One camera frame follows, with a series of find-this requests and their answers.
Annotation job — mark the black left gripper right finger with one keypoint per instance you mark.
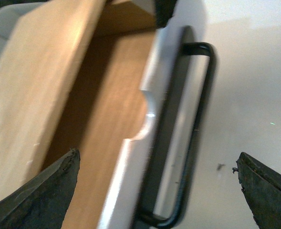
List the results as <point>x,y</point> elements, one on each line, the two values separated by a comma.
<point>261,187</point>

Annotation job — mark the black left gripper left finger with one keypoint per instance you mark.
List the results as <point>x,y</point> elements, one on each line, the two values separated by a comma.
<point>42,202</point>

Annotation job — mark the wooden drawer cabinet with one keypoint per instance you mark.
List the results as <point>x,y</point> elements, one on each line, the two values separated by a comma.
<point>51,48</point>

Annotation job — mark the left grey chair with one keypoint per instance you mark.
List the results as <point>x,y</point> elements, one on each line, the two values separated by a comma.
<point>9,16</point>

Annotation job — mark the white drawer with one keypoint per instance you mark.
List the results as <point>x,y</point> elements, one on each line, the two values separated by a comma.
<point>114,107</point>

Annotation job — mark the black drawer handle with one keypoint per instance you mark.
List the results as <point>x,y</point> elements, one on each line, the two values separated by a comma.
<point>165,190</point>

